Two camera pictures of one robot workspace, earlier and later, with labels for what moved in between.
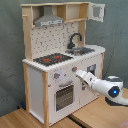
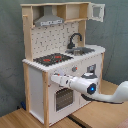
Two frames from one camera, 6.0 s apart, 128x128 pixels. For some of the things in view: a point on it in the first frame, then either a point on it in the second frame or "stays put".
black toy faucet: (71, 45) stays put
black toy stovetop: (52, 59) stays put
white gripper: (87, 77) → (62, 80)
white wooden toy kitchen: (55, 49) stays put
